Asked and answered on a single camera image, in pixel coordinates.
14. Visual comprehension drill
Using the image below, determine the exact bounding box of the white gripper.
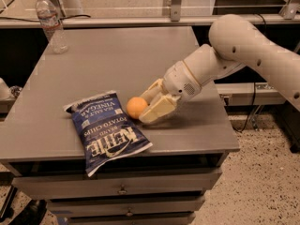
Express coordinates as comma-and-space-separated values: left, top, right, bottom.
139, 61, 202, 124

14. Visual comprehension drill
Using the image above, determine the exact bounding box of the orange fruit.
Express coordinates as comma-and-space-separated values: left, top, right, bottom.
127, 97, 148, 119

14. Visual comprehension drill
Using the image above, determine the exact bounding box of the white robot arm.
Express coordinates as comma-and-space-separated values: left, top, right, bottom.
139, 14, 300, 124

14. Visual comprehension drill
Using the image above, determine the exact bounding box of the blue Kettle chip bag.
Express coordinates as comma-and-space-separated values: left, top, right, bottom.
64, 91, 153, 177

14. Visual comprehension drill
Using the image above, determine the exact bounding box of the grey drawer cabinet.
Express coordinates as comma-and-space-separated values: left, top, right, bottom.
0, 27, 238, 225

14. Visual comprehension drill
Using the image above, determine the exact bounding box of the bottom grey drawer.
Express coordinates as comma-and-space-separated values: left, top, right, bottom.
68, 212, 195, 225

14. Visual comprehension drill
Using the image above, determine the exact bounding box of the grey drawer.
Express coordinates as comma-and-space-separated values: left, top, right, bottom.
13, 168, 222, 200
68, 212, 195, 225
48, 195, 204, 218

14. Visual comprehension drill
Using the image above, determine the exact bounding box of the clear plastic water bottle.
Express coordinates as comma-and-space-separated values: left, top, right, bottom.
36, 0, 68, 53

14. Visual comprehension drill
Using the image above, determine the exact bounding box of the middle grey drawer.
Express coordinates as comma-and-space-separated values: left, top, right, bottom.
48, 195, 204, 218

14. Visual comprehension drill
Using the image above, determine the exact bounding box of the white object at left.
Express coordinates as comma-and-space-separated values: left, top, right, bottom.
0, 78, 11, 100

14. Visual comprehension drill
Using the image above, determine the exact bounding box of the top grey drawer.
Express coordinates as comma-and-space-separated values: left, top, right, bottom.
13, 168, 222, 200

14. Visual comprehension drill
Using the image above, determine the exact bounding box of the metal rail frame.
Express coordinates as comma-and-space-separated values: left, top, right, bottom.
0, 0, 300, 28

